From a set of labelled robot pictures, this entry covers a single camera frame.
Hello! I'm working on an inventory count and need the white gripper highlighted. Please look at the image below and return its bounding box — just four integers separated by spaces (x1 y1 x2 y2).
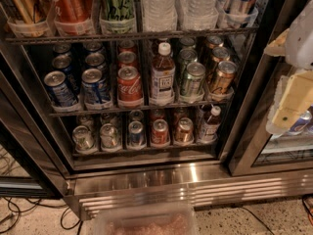
264 0 313 130

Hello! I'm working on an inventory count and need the blue can behind door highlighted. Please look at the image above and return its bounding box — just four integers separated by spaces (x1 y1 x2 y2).
288 111 312 135

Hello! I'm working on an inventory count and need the gold can front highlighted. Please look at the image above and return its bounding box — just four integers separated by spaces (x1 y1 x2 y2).
208 61 237 95

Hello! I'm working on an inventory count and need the red bull can top shelf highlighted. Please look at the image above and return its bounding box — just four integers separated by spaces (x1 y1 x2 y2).
226 0 256 28

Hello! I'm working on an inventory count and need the red bull can shelf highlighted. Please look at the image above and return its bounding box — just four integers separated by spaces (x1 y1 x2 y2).
128 121 145 148
226 0 256 28

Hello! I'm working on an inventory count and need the fridge glass door right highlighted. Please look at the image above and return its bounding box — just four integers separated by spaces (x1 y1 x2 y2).
228 0 312 176

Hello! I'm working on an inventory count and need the tea bottle bottom shelf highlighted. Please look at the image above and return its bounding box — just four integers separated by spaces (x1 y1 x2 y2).
198 106 221 143

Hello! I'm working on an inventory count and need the green can front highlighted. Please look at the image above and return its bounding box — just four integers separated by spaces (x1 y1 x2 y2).
179 62 205 103

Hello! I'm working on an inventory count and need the water bottle shelf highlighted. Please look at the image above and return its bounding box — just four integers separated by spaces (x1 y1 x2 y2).
142 0 177 32
176 0 218 30

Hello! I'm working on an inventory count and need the copper can bottom shelf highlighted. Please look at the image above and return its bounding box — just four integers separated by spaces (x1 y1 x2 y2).
174 117 194 143

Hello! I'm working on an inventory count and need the red soda can bottom shelf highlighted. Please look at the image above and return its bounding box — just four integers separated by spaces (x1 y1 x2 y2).
151 118 169 146

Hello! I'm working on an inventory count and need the red coca cola can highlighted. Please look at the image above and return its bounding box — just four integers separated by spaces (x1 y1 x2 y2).
117 67 143 108

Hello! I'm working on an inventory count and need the red bull can bottom shelf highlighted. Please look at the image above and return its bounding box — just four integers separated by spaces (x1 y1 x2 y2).
128 121 145 148

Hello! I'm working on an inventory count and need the green can top shelf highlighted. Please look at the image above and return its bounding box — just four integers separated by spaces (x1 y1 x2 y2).
101 0 135 33

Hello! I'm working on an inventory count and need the blue pepsi can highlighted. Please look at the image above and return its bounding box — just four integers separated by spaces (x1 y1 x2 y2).
82 69 112 110
44 70 78 112

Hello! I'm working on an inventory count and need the silver green can bottom left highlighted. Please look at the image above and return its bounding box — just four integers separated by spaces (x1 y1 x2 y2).
72 125 95 152

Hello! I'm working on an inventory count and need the orange can top shelf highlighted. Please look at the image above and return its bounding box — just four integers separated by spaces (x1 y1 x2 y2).
52 0 93 35

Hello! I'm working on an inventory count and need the blue pepsi can front left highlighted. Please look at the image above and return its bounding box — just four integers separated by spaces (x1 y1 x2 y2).
44 70 78 112

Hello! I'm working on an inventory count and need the fridge bottom steel grille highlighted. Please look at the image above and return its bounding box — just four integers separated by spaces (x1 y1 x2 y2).
64 162 313 220

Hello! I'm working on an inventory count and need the gold can top shelf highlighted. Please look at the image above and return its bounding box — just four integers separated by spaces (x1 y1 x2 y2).
10 0 48 37

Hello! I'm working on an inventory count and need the tea bottle white cap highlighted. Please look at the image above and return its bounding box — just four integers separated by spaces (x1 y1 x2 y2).
150 42 175 106

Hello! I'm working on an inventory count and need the clear plastic bin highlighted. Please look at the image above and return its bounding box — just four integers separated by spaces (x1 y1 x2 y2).
93 203 200 235

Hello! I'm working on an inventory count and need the black cable on floor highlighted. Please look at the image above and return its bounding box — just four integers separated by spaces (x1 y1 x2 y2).
0 196 82 235

